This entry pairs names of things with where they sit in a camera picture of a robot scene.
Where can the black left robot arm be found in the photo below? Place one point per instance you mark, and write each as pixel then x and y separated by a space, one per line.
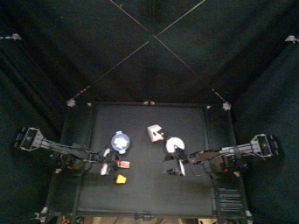
pixel 46 143

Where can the red orange toy food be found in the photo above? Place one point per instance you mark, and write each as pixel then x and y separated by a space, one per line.
pixel 122 164

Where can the silver frame corner bracket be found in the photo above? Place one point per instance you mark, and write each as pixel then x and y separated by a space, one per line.
pixel 12 37
pixel 225 106
pixel 70 102
pixel 291 38
pixel 148 102

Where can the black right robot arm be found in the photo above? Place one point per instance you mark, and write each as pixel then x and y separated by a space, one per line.
pixel 240 151

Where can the small white box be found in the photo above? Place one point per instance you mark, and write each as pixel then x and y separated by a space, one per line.
pixel 154 133

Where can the blue and white toy bowl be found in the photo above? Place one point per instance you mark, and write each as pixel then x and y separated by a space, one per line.
pixel 120 142

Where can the white plate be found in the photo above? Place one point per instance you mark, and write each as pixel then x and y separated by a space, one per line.
pixel 173 144

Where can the yellow small block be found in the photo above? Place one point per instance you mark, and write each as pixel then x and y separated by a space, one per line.
pixel 120 179

